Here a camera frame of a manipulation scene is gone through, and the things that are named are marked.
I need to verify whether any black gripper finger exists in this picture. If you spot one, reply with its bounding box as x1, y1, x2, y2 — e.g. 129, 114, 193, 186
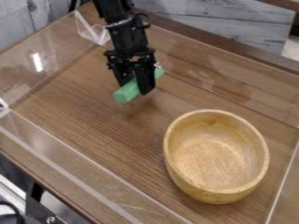
107, 61, 133, 87
134, 68, 154, 95

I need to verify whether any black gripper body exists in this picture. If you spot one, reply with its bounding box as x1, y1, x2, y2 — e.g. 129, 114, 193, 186
103, 21, 156, 74

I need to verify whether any green rectangular block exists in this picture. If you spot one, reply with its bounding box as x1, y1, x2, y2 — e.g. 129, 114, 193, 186
110, 66, 165, 104

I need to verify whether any light wooden bowl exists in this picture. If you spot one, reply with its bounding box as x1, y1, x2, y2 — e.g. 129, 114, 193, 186
162, 109, 269, 204

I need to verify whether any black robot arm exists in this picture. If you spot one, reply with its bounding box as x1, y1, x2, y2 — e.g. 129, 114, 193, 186
89, 0, 156, 95

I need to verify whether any clear acrylic corner bracket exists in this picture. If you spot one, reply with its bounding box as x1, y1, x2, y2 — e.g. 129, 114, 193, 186
73, 10, 110, 46

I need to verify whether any clear acrylic tray wall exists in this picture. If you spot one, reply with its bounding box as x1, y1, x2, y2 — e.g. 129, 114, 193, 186
0, 106, 190, 224

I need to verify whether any black table leg frame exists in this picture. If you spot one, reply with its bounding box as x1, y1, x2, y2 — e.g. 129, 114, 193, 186
25, 181, 75, 224

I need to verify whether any black cable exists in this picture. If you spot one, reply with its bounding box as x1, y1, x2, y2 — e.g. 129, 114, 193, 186
0, 200, 26, 224

